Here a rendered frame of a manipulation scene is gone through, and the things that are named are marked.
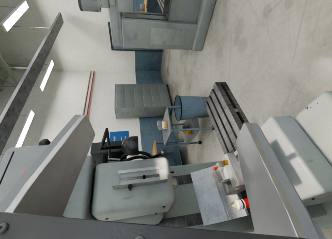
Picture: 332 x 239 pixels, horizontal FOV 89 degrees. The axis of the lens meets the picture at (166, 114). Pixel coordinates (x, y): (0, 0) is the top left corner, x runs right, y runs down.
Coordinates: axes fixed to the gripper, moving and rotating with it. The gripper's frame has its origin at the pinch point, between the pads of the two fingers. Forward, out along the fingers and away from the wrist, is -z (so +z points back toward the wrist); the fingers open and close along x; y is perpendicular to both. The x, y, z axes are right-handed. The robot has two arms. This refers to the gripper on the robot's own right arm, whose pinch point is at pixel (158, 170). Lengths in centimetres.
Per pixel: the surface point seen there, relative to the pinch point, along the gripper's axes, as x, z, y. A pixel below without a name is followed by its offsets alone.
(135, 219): 15, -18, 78
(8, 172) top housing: 50, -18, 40
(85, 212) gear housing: 28, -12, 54
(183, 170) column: -8, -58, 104
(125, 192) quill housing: 17, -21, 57
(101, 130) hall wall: 251, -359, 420
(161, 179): 4, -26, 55
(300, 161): -49, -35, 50
